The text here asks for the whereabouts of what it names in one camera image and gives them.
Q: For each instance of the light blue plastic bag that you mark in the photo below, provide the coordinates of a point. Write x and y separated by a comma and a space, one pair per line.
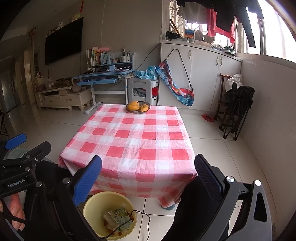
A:
149, 73

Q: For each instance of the black folding chair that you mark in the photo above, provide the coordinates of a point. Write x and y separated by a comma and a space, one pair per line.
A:
233, 106

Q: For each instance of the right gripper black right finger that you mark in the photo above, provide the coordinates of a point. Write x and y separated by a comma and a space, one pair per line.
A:
211, 184

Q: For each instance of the white pen cup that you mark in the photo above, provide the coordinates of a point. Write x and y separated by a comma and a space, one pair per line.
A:
125, 56

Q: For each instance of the white wall cabinet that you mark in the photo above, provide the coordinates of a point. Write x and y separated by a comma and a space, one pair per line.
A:
199, 66

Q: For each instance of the light blue sofa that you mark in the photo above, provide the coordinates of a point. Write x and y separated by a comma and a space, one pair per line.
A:
15, 153

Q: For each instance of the black hanging garment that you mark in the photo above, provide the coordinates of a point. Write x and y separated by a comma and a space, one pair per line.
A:
238, 8

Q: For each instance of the red hanging garment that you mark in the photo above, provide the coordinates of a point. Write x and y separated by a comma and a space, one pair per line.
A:
220, 23

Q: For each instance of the blue children's study desk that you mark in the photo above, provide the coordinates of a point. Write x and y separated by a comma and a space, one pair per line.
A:
115, 73

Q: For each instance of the cream tv cabinet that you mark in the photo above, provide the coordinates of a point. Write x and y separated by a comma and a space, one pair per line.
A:
63, 97

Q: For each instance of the red snack wrapper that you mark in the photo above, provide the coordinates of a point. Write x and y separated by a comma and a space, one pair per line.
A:
122, 229

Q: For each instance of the yellow trash bucket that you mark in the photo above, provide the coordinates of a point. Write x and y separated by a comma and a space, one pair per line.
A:
106, 201

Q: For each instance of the red white checkered tablecloth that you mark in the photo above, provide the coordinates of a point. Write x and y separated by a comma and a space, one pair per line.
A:
146, 155

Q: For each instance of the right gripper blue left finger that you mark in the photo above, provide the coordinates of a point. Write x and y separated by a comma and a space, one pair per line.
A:
84, 179

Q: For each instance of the person's left hand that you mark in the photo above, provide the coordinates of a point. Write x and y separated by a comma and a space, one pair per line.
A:
16, 209

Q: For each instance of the yellow mango right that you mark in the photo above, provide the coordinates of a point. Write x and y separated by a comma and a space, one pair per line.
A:
143, 108

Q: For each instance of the white plastic stool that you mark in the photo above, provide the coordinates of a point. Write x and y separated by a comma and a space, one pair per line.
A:
143, 90

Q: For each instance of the row of books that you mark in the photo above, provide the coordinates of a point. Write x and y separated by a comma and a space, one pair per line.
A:
93, 55

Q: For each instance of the pale kettlebell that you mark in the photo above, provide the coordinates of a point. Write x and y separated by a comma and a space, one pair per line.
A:
75, 88

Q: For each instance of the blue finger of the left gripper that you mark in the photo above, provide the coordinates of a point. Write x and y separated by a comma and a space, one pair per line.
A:
15, 141

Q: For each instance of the blue green milk carton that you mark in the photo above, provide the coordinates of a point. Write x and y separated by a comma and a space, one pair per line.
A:
119, 215

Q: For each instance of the black wall television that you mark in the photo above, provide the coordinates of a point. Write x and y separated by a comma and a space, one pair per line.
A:
64, 42

